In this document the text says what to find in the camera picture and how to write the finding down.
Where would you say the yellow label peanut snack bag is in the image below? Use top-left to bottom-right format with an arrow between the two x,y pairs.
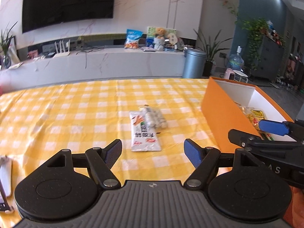
239,105 -> 266,131

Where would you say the white spicy strip packet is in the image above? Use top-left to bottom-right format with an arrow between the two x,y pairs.
129,111 -> 161,152

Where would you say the clear white candy bag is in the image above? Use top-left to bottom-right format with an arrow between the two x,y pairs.
139,105 -> 167,129

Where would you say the orange cardboard box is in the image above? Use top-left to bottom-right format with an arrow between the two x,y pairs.
201,77 -> 293,152

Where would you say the dark grey cabinet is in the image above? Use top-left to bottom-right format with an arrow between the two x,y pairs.
251,36 -> 284,81

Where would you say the white stool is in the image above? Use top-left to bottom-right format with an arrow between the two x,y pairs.
224,68 -> 248,83

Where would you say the yellow checkered tablecloth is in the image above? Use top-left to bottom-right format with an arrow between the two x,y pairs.
0,78 -> 234,227

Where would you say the water dispenser bottle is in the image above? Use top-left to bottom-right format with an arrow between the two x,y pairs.
228,46 -> 244,71

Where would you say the white marble tv console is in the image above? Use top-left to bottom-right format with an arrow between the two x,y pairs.
1,48 -> 185,93

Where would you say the grey metal trash can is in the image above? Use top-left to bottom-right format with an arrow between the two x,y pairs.
182,48 -> 207,79

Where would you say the hanging ivy plant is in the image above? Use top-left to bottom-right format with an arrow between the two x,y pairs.
220,0 -> 268,70

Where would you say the potted green floor plant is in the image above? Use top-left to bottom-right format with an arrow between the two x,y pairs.
194,29 -> 232,77

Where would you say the white wifi router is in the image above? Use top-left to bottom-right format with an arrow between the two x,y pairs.
54,40 -> 71,58

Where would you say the teddy bear toy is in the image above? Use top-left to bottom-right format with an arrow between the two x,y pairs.
154,27 -> 166,51

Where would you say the blue chips bag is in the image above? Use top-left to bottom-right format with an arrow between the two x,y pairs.
124,29 -> 143,49

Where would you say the green plant in vase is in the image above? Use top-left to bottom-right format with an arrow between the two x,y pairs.
1,22 -> 20,69

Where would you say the black wall television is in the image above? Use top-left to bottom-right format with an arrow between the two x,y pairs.
22,0 -> 114,33

